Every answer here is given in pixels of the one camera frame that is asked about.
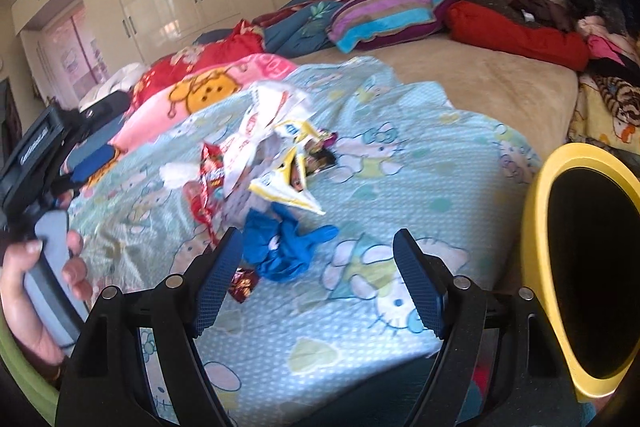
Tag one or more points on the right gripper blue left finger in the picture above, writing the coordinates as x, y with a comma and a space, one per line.
214, 279

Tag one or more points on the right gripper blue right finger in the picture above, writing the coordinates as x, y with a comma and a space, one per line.
422, 275

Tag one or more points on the green sleeve forearm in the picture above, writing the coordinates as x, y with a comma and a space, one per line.
40, 395

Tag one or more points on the colourful dark candy wrapper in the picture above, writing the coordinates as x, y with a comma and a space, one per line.
318, 154

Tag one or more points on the beige plush bed blanket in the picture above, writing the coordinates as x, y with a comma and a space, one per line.
536, 98

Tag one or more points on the person's left hand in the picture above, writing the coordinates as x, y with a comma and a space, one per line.
26, 327

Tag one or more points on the red floral quilt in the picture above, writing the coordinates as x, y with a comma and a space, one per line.
195, 59

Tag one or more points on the red pillow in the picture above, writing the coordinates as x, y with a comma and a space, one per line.
475, 25

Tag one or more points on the yellow rimmed trash bin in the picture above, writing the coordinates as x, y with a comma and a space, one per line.
580, 256

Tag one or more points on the small red foil wrapper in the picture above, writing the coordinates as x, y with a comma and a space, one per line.
242, 284

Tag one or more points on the striped purple blue pillow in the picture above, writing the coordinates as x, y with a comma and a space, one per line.
372, 24

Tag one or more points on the red snack wrapper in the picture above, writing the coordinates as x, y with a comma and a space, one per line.
205, 194

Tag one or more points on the yellow white snack wrapper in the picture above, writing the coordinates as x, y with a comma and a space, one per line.
285, 182

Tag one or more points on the pink Pooh bear blanket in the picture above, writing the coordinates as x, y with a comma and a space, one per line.
176, 103

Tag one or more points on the white printed plastic bag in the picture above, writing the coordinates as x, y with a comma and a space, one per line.
273, 103

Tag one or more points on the light blue Hello Kitty sheet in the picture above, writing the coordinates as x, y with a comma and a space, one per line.
406, 159

